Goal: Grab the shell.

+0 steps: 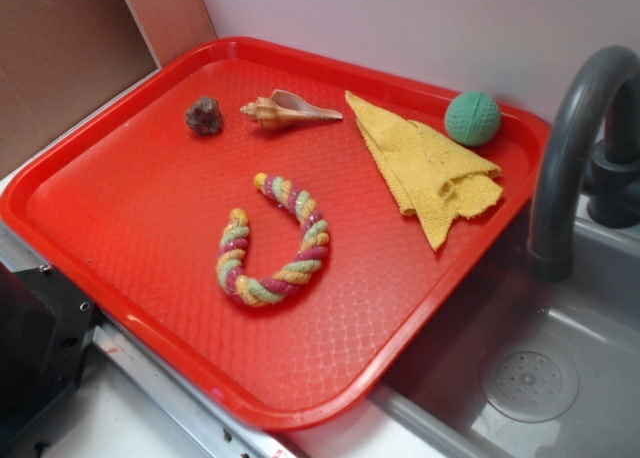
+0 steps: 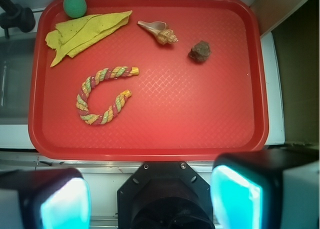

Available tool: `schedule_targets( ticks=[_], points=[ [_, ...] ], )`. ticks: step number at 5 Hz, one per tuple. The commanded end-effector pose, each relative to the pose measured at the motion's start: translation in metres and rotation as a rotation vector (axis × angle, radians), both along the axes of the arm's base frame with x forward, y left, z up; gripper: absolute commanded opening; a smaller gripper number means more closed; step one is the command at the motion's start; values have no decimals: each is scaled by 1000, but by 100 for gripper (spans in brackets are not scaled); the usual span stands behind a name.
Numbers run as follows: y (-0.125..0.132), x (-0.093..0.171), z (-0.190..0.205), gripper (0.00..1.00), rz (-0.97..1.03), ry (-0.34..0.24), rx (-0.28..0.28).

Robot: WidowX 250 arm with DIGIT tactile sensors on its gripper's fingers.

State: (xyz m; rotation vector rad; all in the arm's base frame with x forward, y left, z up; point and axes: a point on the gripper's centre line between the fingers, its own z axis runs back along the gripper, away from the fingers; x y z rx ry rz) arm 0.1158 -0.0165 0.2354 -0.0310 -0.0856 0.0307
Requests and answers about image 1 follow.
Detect red plastic tray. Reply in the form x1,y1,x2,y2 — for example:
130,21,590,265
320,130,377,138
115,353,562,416
1,38,549,431

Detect brown spiral seashell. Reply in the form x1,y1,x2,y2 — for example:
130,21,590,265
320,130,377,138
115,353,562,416
240,89,343,131

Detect yellow folded cloth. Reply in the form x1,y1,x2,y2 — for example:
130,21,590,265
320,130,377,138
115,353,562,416
345,91,503,251

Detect dark brown rock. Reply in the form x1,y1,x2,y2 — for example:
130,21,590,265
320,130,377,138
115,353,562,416
185,96,224,136

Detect green dimpled ball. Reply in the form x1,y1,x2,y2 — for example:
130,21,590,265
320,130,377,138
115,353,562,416
444,91,502,147

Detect grey sink basin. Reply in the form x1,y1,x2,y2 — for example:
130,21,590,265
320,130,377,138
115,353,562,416
371,212,639,457

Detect round sink drain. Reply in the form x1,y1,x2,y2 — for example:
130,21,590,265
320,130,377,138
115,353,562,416
480,340,579,423

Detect brown cardboard panel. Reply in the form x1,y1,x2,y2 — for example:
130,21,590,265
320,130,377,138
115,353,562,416
1,0,216,176

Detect grey curved faucet spout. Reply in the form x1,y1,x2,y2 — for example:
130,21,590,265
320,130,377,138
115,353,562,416
527,46,639,282

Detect multicolour twisted rope toy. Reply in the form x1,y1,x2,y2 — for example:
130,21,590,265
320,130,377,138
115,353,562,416
216,173,330,308

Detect silver aluminium rail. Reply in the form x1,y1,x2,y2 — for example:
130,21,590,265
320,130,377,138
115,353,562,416
0,225,301,458

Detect black metal bracket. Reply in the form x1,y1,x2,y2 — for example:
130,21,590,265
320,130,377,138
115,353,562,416
1,266,96,454

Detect grey faucet handle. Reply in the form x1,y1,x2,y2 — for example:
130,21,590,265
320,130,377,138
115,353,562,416
587,82,639,229

